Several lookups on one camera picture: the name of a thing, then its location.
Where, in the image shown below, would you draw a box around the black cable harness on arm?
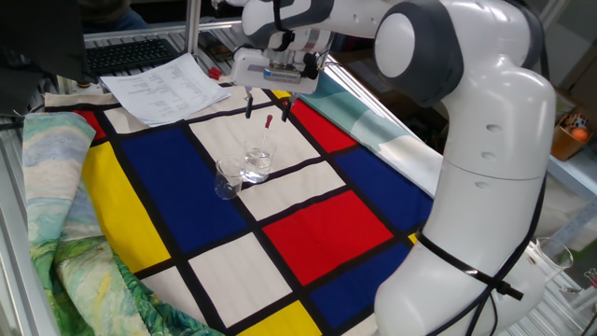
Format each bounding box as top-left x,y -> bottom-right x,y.
270,0 -> 550,336

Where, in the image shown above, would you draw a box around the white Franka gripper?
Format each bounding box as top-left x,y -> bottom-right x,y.
231,46 -> 326,123

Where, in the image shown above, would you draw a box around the pale blue shelf board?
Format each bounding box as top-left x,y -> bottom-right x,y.
548,147 -> 597,202

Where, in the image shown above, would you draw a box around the brown wooden basket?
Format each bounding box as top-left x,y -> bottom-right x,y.
549,111 -> 592,162

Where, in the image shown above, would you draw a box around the colour block tablecloth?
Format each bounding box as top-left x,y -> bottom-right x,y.
44,83 -> 435,336

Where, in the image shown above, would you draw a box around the dark flat object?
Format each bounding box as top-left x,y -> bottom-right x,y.
198,30 -> 237,63

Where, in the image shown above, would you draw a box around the printed paper sheets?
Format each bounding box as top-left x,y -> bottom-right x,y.
100,52 -> 232,128

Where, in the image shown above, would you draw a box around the empty glass beaker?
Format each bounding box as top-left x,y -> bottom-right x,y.
214,156 -> 246,201

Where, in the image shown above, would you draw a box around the glass dropper with red bulb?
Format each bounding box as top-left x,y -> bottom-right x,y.
256,114 -> 274,162

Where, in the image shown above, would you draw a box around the glass beaker with water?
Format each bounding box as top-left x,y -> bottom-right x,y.
243,134 -> 278,185

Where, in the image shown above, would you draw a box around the aluminium crossbar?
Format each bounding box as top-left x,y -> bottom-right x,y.
83,18 -> 243,43

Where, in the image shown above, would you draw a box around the aluminium table edge rail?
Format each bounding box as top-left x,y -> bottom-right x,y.
0,119 -> 62,336

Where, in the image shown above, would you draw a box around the aluminium frame post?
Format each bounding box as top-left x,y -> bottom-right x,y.
184,0 -> 202,56

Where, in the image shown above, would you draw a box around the green painted landscape cloth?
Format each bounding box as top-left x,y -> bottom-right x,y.
21,111 -> 225,336

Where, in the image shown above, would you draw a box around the black monitor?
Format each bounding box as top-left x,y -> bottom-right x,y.
0,0 -> 97,118

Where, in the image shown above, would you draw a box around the seated person in jeans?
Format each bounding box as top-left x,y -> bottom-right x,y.
78,0 -> 153,35

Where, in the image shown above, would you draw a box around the pale teal white cloth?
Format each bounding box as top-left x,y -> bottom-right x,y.
298,69 -> 444,200

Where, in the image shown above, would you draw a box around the black keyboard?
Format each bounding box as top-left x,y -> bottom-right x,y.
85,37 -> 181,77

